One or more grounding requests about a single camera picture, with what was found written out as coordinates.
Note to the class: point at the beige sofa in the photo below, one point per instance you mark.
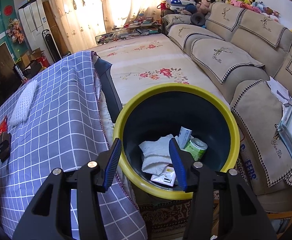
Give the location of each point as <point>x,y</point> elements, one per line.
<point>240,51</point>

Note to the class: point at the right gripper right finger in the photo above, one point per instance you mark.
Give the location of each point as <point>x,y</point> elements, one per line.
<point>241,215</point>

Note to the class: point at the cream curtains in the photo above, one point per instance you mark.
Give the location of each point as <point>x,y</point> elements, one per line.
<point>80,21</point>

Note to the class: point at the small green-lid jar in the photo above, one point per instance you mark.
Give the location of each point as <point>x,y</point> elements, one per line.
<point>196,148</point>

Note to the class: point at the floral bed mat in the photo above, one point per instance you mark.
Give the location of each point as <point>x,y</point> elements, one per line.
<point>143,62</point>

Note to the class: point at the white foam fruit net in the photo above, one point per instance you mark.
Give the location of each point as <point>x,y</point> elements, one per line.
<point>23,105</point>

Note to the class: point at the blue checkered tablecloth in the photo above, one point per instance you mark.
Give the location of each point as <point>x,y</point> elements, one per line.
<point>64,128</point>

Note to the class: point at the white barcode box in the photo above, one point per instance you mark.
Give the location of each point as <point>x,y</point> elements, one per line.
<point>167,178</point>

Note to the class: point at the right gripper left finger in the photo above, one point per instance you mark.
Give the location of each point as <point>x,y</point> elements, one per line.
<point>48,216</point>

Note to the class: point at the red snack packet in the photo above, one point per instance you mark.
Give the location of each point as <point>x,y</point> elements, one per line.
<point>3,126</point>

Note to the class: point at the black tower fan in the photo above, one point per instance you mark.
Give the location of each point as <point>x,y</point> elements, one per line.
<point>51,45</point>

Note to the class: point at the plush toy pile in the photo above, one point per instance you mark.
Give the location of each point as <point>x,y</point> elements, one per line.
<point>191,7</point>

